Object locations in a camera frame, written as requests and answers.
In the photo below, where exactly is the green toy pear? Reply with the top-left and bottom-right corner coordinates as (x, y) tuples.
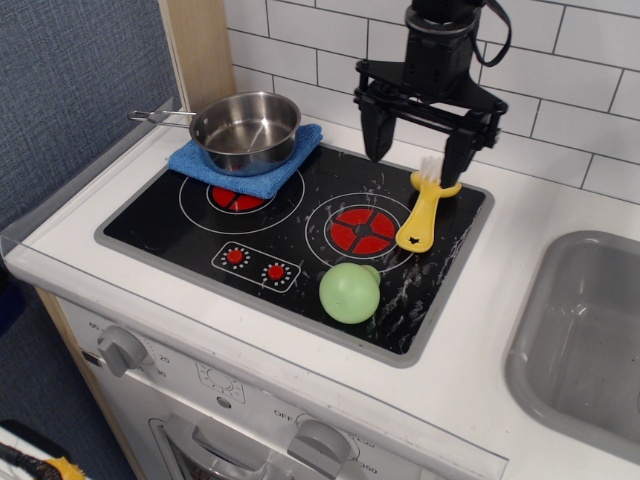
(319, 263), (381, 325)

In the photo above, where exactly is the stainless steel pot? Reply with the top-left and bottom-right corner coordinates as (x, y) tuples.
(127, 90), (303, 177)

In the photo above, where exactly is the wooden side post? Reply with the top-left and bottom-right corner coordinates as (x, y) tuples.
(159, 0), (236, 112)

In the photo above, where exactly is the yellow object bottom left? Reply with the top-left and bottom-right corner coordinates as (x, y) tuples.
(42, 457), (87, 480)

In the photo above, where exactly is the blue folded cloth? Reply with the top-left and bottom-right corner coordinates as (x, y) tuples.
(168, 124), (323, 199)

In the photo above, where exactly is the grey oven knob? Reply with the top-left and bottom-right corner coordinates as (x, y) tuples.
(287, 420), (352, 479)
(97, 326), (147, 378)

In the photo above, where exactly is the grey right oven knob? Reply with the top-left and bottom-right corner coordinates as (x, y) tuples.
(287, 420), (352, 479)

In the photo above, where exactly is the yellow dish brush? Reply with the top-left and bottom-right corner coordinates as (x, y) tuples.
(395, 156), (462, 253)

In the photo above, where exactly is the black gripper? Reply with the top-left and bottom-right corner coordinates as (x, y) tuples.
(354, 12), (509, 188)

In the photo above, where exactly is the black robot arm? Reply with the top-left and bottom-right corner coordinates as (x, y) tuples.
(354, 1), (510, 188)

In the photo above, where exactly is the white toy oven front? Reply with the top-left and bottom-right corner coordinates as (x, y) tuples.
(54, 297), (451, 480)

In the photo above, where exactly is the grey left oven knob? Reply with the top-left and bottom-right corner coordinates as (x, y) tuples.
(97, 326), (147, 378)

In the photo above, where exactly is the black toy stovetop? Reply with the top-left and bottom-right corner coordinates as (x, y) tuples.
(96, 146), (494, 368)

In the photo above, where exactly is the grey sink basin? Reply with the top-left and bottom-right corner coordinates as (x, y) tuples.
(505, 231), (639, 463)

